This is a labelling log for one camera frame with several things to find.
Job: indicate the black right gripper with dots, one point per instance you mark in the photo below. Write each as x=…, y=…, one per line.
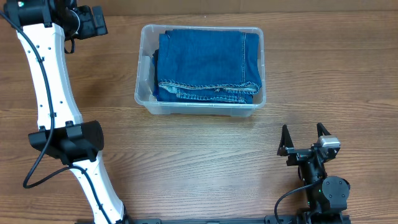
x=285, y=147

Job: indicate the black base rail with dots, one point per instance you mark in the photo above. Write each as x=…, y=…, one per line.
x=269, y=219

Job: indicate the blue denim jeans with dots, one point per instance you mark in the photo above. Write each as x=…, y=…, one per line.
x=207, y=66

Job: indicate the clear plastic storage bin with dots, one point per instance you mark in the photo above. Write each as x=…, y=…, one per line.
x=145, y=81

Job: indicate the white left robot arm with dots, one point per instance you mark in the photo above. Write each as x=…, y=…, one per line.
x=43, y=27

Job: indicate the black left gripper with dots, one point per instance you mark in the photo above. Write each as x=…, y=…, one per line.
x=89, y=28

